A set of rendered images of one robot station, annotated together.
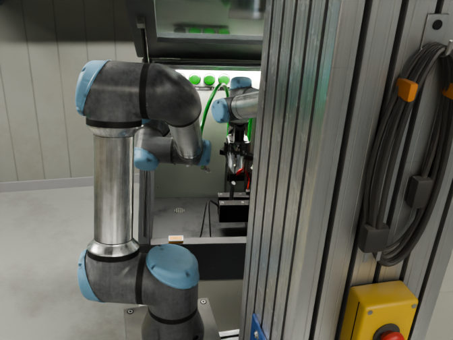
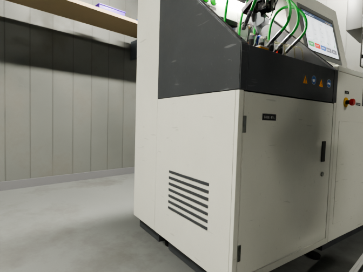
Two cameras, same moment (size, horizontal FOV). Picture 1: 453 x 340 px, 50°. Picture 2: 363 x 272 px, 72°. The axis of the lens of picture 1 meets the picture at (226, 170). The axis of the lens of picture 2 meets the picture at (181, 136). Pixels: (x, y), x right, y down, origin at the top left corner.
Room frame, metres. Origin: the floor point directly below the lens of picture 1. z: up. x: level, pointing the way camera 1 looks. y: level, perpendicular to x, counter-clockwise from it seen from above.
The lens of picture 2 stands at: (0.67, 0.86, 0.67)
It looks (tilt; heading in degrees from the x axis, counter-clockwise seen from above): 3 degrees down; 333
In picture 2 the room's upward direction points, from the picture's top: 2 degrees clockwise
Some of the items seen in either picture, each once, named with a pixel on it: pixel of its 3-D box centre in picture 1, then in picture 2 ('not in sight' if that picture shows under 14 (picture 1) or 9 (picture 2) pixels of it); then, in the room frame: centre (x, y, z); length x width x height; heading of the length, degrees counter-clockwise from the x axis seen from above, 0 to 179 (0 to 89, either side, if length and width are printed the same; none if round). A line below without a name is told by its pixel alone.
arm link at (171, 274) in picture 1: (170, 278); not in sight; (0.88, 0.12, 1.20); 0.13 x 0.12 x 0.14; 89
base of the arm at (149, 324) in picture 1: (172, 318); not in sight; (0.88, 0.11, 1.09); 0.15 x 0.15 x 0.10
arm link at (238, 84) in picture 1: (240, 94); not in sight; (1.60, -0.04, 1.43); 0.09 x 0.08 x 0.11; 41
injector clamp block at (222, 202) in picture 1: (259, 214); not in sight; (1.68, -0.14, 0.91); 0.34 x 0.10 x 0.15; 97
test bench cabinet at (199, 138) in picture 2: not in sight; (240, 176); (1.69, -0.02, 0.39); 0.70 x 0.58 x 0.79; 97
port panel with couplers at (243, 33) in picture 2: not in sight; (244, 40); (1.95, -0.23, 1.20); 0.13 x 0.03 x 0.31; 97
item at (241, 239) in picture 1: (236, 258); (293, 79); (1.43, -0.06, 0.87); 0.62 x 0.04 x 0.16; 97
